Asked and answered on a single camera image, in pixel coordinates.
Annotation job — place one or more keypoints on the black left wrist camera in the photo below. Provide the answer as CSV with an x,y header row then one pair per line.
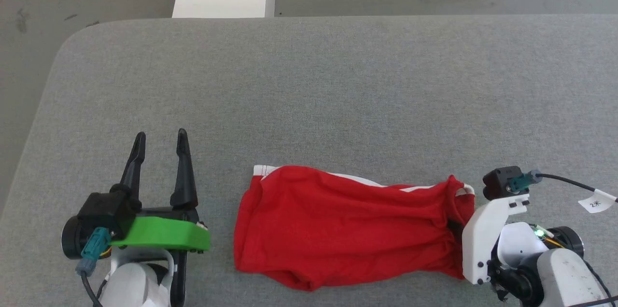
x,y
104,213

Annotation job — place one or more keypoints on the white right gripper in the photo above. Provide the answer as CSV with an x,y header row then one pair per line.
x,y
485,234

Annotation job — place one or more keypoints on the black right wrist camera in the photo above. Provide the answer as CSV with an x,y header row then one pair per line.
x,y
499,184

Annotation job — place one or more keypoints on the red cloth garment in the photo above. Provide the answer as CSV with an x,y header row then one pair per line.
x,y
338,230

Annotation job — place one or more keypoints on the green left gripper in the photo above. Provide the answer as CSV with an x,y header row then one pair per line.
x,y
161,234

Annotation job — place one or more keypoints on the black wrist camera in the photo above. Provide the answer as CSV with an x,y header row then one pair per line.
x,y
104,213
499,184

